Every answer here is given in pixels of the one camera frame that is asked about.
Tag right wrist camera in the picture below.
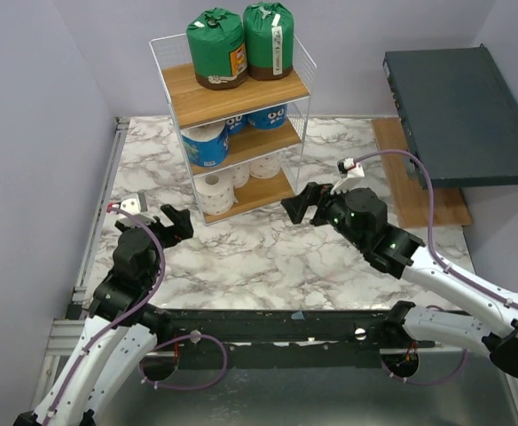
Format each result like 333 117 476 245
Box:
330 158 365 194

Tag wooden board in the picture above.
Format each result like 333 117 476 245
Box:
372 118 473 228

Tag aluminium extrusion rail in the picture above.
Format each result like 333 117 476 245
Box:
30 117 130 409

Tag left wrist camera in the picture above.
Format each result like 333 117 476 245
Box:
106 192 155 226

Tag green roll orange label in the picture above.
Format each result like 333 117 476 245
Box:
186 7 247 90

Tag green roll white label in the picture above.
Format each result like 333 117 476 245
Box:
243 2 294 81

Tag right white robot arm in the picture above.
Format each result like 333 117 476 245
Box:
281 182 518 379

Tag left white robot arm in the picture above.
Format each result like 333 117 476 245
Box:
15 202 193 425

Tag dark teal metal box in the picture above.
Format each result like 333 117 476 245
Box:
382 45 518 188

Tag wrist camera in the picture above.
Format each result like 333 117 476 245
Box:
330 158 365 194
106 192 155 226

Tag white wire wooden shelf unit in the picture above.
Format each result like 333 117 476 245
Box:
150 34 316 225

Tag white patterned roll blue dots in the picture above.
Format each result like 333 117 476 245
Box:
231 163 250 189

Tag black mounting rail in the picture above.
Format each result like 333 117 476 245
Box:
140 309 414 380

